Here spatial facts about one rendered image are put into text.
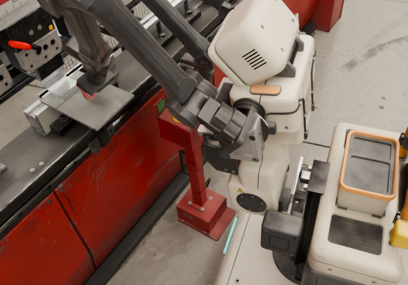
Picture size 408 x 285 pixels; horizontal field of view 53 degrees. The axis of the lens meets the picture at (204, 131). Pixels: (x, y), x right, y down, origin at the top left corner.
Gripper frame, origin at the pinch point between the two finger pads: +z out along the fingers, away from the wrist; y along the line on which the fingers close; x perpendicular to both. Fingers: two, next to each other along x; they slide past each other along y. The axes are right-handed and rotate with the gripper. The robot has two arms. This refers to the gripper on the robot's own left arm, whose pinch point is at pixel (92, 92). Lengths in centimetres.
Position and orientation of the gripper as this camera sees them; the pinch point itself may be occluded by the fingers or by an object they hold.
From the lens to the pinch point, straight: 139.1
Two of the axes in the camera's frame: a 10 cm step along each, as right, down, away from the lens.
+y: -5.5, 6.3, -5.4
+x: 7.6, 6.5, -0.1
